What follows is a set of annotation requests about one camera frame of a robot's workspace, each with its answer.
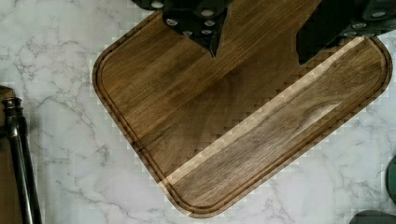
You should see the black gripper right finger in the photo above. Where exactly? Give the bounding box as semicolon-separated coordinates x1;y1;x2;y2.
296;0;396;64

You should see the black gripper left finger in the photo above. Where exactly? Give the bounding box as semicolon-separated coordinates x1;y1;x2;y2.
132;0;233;58

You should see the wooden cutting board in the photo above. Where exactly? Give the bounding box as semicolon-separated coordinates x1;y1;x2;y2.
92;0;392;218

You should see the green enamel mug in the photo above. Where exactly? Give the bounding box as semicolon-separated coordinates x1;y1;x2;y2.
386;157;396;203

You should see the black toaster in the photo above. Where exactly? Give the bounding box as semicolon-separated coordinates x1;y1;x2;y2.
349;210;396;224

